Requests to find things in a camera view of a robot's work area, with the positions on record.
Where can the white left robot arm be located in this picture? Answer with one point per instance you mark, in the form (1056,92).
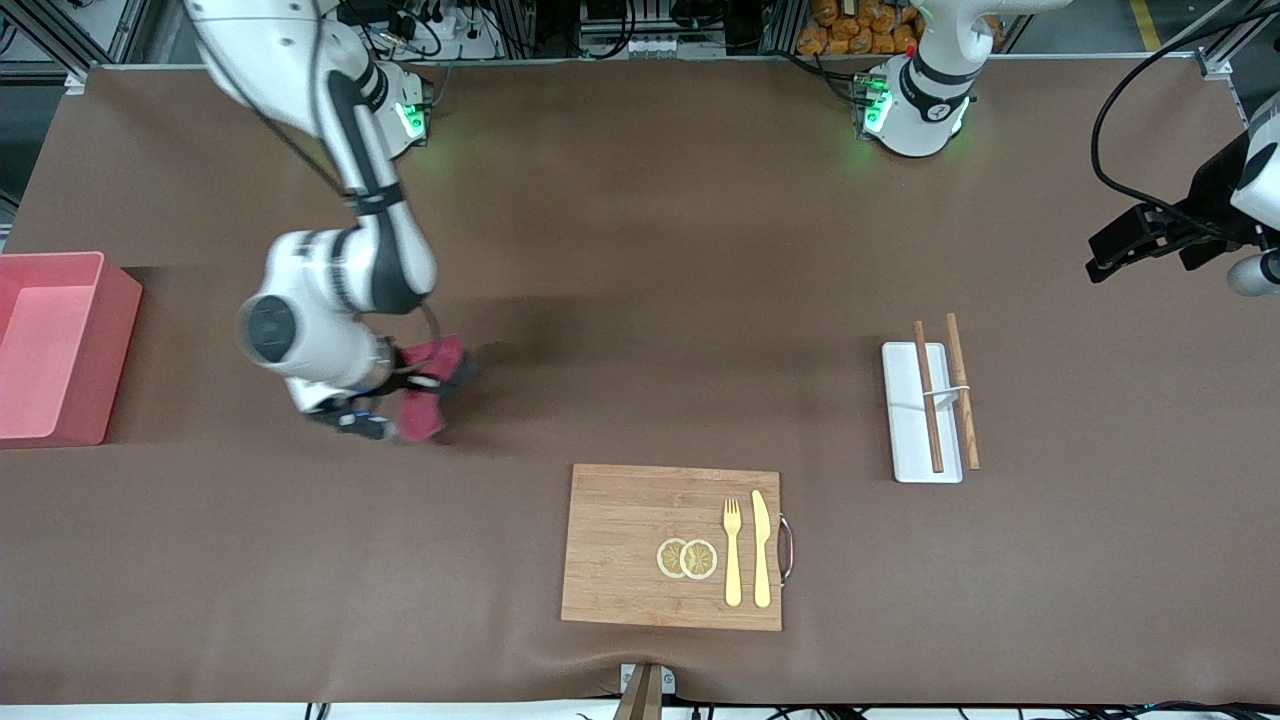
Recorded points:
(915,110)

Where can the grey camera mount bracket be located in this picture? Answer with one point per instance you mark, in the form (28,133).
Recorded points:
(647,685)

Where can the pile of orange bread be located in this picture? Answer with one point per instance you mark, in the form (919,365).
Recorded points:
(860,25)

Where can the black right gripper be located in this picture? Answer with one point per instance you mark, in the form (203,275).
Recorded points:
(396,366)

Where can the white rectangular tray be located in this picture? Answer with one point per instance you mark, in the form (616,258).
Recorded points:
(905,430)

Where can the red and grey cloth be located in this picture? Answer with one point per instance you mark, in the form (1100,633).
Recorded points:
(420,415)

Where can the wooden cutting board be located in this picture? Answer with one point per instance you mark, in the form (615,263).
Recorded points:
(630,550)

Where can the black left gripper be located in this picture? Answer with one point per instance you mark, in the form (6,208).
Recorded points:
(1203,196)

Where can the aluminium frame profile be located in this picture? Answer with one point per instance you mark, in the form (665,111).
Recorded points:
(100,35)

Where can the pink plastic bin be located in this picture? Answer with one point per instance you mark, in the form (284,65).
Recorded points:
(50,350)

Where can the brown table cover mat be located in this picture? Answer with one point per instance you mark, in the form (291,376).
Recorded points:
(400,550)

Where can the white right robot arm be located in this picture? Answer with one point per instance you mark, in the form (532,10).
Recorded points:
(320,290)

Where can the brown wooden chopstick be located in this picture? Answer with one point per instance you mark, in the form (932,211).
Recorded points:
(962,380)
(929,400)

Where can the yellow knife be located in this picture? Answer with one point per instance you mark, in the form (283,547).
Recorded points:
(762,550)

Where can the white power strip with plugs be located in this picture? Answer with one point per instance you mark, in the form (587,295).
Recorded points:
(450,28)

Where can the yellow fork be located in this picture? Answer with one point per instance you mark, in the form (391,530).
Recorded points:
(733,560)

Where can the lemon slice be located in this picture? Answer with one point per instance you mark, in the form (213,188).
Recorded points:
(700,559)
(668,558)

